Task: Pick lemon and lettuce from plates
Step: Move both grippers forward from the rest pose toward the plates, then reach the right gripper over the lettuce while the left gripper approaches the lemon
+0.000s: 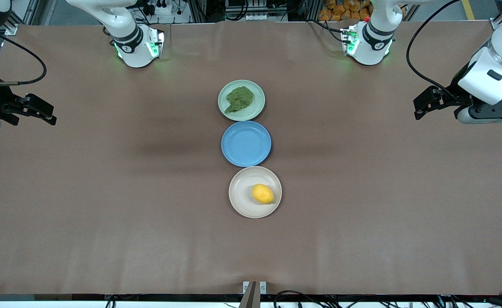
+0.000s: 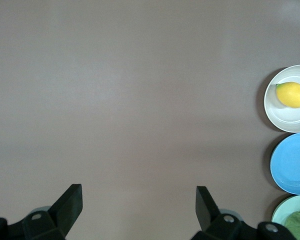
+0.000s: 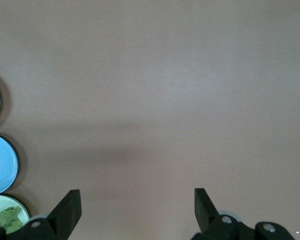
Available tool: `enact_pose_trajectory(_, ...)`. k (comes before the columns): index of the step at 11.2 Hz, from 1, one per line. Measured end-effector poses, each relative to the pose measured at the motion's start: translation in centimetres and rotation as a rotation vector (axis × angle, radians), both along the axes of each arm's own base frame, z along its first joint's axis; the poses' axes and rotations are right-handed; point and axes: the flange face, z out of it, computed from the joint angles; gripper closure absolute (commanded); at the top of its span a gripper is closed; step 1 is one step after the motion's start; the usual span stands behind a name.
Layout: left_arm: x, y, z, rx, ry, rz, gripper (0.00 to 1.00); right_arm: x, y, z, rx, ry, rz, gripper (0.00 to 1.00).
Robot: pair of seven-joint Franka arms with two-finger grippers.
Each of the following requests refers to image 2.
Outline pale green round plate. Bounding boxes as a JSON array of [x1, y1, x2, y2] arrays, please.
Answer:
[[271, 194, 300, 227]]

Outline beige round plate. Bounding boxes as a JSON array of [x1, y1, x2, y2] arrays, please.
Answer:
[[263, 64, 300, 133]]

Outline yellow lemon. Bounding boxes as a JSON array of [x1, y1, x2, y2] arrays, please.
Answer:
[[275, 81, 300, 109]]

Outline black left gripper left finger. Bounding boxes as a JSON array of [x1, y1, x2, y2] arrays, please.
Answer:
[[21, 183, 84, 240]]

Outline blue round plate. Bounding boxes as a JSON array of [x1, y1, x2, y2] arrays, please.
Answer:
[[269, 132, 300, 195]]

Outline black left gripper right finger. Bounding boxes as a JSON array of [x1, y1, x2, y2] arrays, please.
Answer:
[[189, 185, 260, 240]]

